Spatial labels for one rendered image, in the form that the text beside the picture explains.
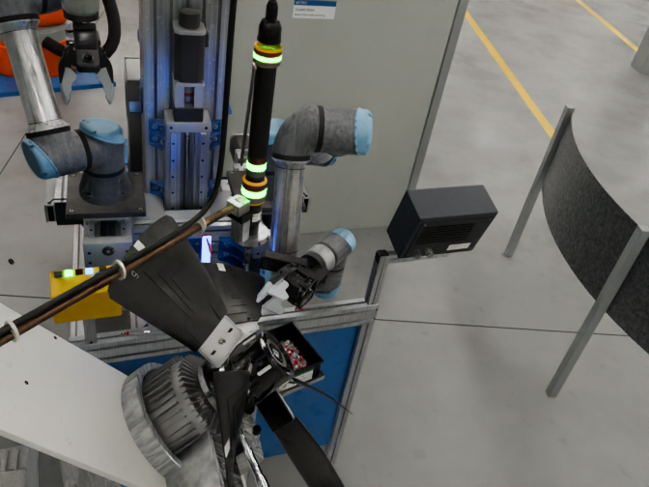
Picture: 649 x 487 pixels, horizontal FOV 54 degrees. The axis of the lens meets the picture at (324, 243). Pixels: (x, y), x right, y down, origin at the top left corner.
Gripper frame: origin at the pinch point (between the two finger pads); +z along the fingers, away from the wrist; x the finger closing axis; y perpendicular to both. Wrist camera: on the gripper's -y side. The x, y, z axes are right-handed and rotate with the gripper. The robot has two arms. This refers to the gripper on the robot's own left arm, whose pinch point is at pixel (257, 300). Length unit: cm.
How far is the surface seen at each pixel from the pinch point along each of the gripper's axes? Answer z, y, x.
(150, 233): 22.5, -12.9, -25.0
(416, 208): -54, 12, -7
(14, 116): -135, -284, 149
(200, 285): 18.8, -2.6, -16.5
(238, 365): 20.9, 10.8, -5.9
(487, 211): -70, 27, -8
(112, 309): 11.9, -32.9, 20.7
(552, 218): -193, 40, 54
